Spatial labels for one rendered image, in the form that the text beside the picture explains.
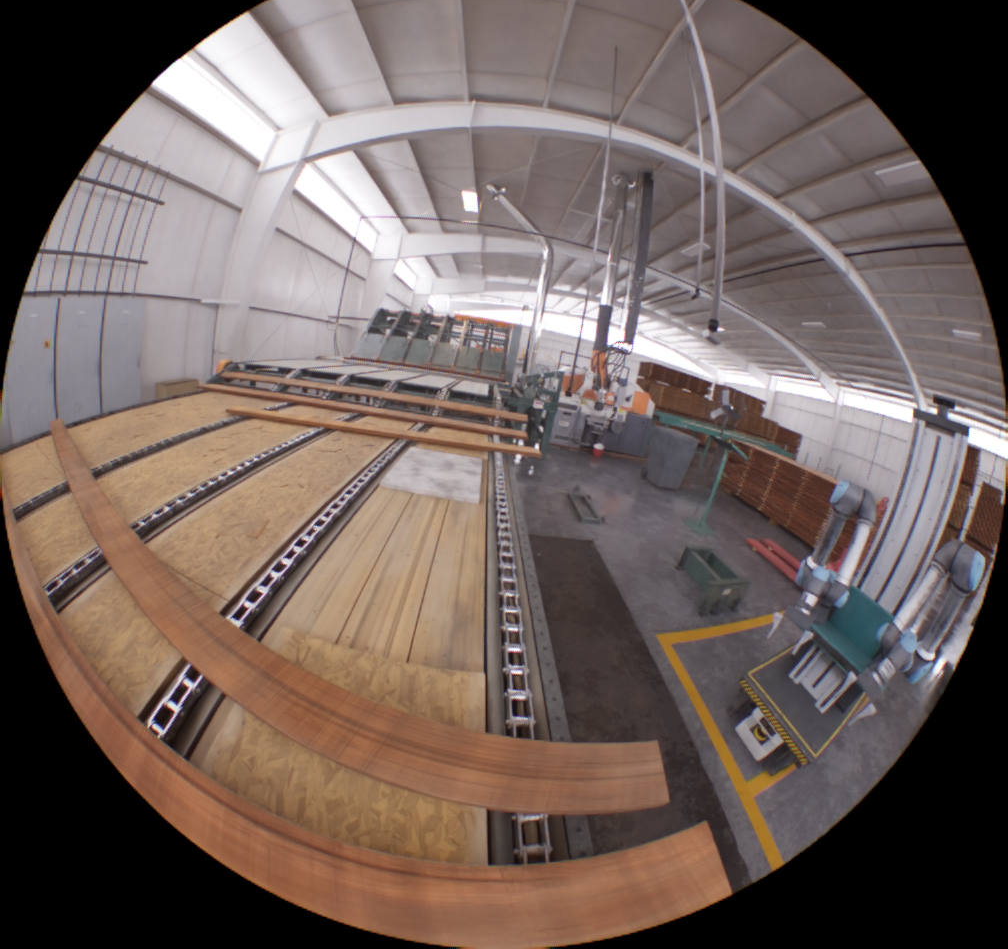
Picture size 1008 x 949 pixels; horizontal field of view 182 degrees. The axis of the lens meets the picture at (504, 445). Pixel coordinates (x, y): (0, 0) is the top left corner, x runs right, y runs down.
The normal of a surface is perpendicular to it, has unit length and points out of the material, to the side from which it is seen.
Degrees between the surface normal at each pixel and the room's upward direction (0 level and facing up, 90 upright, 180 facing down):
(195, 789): 0
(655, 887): 0
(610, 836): 0
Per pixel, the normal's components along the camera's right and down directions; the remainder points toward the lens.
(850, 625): -0.97, -0.14
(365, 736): 0.18, -0.95
